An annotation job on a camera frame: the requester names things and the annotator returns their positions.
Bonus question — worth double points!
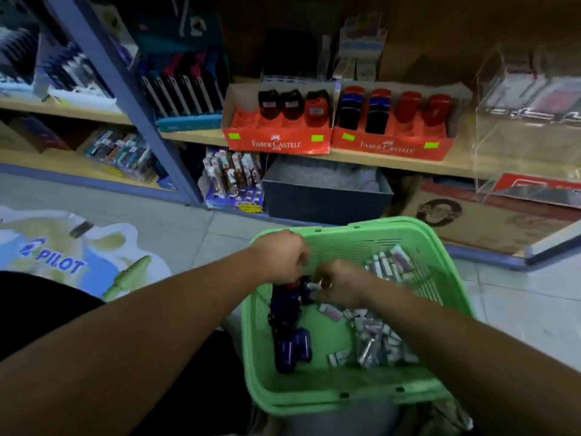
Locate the person's right hand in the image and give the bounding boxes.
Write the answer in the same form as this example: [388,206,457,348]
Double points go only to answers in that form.
[311,259,378,310]

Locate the person's left hand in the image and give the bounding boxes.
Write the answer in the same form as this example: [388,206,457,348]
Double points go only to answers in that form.
[249,230,312,285]

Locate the person's right forearm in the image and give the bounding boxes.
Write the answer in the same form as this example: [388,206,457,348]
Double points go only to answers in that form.
[356,278,581,436]

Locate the person's left forearm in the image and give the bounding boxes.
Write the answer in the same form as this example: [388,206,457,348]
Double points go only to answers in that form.
[0,246,263,436]

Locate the dark blue sharpener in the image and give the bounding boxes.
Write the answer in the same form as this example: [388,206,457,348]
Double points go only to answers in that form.
[274,328,313,374]
[267,279,314,334]

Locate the dark blue storage box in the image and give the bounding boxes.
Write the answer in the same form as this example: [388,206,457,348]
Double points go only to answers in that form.
[262,155,395,227]

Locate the pile of small white packets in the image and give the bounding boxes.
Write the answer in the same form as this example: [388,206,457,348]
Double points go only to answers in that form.
[318,245,421,371]

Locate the clear plastic bags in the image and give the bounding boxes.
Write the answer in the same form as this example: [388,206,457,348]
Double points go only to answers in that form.
[271,156,383,194]

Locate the green plastic shopping basket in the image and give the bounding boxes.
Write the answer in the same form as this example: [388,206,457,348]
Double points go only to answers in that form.
[241,216,475,417]

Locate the blue display box of pens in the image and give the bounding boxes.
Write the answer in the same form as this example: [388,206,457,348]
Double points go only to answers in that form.
[198,147,267,215]

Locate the red cardboard display box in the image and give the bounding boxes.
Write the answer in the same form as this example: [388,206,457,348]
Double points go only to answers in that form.
[222,82,336,155]
[330,81,473,162]

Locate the wooden shelf board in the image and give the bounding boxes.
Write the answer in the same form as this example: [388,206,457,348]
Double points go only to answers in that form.
[0,77,581,183]

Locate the red sharpener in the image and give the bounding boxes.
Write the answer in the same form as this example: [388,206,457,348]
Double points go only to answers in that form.
[393,91,422,125]
[304,90,331,128]
[422,94,454,128]

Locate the brown cardboard box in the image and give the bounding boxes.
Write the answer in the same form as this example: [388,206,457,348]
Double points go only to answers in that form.
[401,177,581,257]

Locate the black box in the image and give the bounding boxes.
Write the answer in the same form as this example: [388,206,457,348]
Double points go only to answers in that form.
[262,31,328,80]

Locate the box of colourful pens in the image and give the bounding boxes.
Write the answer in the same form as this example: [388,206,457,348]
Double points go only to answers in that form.
[84,127,156,182]

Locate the white and blue carton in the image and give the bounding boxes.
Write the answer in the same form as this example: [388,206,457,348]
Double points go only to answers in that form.
[331,13,389,82]

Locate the printed floor sticker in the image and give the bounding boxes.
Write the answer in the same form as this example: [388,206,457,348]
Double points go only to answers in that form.
[0,205,173,303]

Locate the clear acrylic display case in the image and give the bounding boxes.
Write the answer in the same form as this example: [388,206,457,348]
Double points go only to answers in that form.
[472,41,581,209]

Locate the person's black clothing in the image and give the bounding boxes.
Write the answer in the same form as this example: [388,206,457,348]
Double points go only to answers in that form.
[0,271,253,436]

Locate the rack of dark pens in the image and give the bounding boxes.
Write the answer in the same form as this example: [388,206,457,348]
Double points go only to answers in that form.
[0,22,120,110]

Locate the blue shelf base rail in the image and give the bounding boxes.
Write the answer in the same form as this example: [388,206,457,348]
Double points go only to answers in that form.
[442,220,581,272]

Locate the blue metal shelf post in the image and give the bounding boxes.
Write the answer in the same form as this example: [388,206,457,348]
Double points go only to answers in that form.
[45,0,203,206]

